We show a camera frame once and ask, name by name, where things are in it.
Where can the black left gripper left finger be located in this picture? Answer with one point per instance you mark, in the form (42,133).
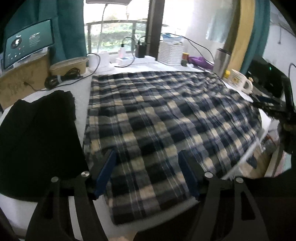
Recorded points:
(100,174)

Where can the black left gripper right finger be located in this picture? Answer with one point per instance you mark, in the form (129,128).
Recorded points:
(193,174)

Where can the blue plaid pants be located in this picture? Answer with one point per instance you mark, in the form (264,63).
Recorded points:
(147,118)

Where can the black monitor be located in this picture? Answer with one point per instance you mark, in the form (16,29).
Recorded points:
(266,77)

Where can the white printed mug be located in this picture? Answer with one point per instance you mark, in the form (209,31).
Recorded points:
(240,82)

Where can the small yellow bottle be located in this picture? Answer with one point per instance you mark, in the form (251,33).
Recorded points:
(227,74)

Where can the black folded garment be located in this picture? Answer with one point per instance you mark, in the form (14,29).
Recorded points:
(39,141)

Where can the stainless steel tumbler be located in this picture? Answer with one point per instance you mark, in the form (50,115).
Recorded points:
(221,61)

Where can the teal and yellow right curtain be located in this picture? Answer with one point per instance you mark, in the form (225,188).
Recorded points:
(248,33)

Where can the purple cloth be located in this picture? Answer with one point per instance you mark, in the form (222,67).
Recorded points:
(200,62)

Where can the white perforated basket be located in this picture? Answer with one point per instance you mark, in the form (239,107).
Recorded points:
(170,54)

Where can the beige oval container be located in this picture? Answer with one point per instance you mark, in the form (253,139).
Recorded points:
(61,68)

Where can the white cylindrical cup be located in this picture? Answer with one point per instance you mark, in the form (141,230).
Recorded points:
(98,61)

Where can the brown cardboard box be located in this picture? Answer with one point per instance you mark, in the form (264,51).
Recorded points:
(23,80)

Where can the black power adapter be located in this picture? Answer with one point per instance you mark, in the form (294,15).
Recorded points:
(140,49)

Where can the teal screen tablet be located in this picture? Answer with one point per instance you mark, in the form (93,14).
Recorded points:
(28,41)

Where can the teal left curtain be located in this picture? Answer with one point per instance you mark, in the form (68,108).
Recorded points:
(67,20)

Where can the grey desk lamp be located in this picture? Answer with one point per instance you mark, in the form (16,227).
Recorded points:
(96,14)

